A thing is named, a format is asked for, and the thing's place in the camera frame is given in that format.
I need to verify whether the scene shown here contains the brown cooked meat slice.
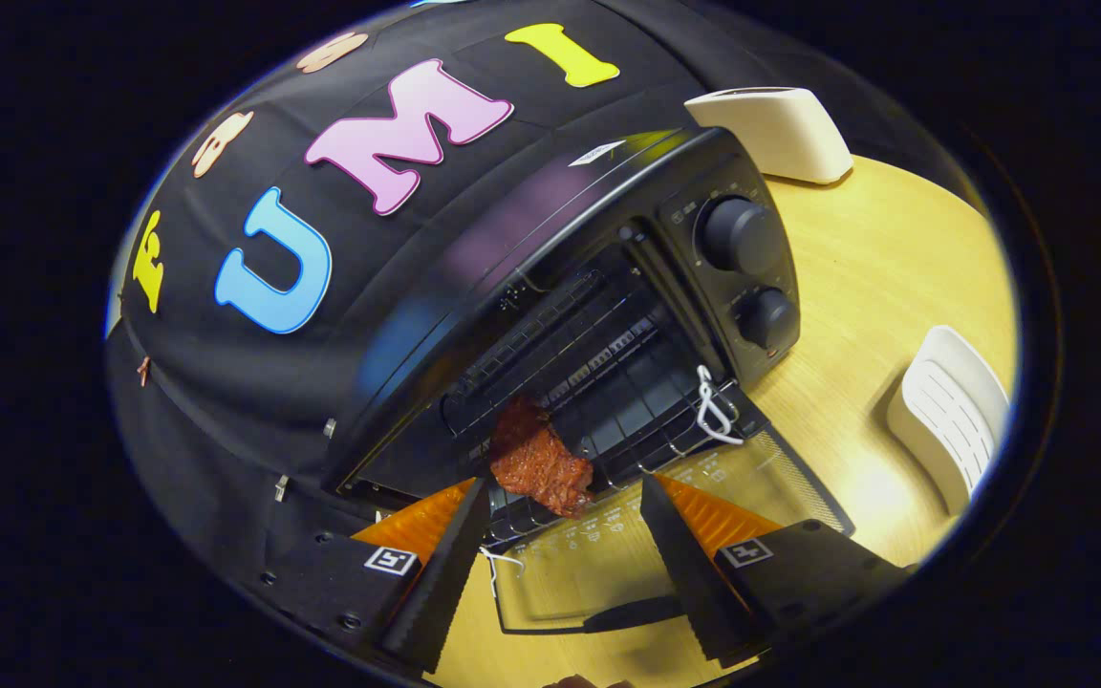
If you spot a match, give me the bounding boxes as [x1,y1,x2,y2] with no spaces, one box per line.
[488,395,595,519]

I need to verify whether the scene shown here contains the white ribbed tray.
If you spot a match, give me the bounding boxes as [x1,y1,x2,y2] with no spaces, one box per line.
[887,325,1012,517]

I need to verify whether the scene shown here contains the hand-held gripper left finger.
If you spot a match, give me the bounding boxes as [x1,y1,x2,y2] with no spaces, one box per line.
[259,478,492,675]

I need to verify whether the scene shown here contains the black backdrop cloth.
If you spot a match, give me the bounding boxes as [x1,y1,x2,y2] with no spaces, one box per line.
[106,0,905,613]

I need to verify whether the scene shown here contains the white toaster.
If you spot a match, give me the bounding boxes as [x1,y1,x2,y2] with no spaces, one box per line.
[684,87,854,186]

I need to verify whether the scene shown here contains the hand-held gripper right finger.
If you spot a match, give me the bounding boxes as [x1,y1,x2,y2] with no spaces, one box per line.
[639,473,913,670]

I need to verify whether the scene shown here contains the black toaster oven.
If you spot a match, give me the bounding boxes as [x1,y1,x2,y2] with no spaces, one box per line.
[321,127,854,636]

